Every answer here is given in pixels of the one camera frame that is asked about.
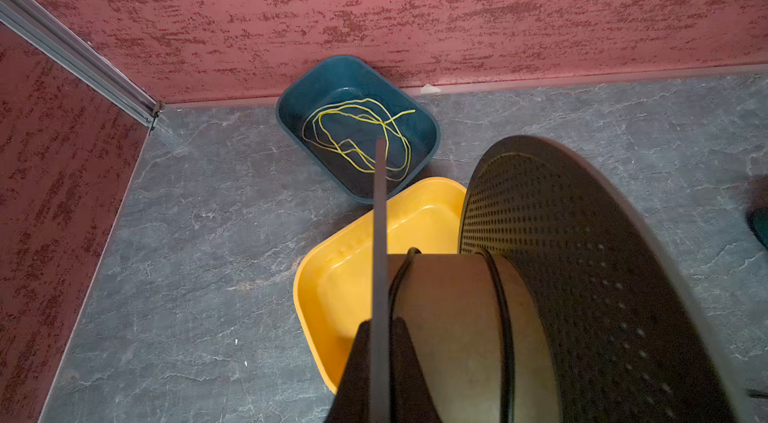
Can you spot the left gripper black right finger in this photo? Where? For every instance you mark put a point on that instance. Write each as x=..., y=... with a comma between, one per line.
x=411, y=400

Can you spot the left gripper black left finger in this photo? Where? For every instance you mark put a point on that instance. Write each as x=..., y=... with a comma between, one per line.
x=351, y=402

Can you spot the grey cable spool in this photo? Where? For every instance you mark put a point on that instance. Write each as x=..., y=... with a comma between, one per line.
x=559, y=305

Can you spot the yellow plastic tray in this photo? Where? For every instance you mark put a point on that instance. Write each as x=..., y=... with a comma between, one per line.
x=332, y=288

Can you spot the teal plastic tray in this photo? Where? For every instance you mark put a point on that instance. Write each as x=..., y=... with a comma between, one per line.
x=339, y=110

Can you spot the teal kitchen scale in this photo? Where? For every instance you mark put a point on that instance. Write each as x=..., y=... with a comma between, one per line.
x=758, y=223

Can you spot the left corner aluminium profile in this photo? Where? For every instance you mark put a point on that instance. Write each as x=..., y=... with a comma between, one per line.
x=37, y=26

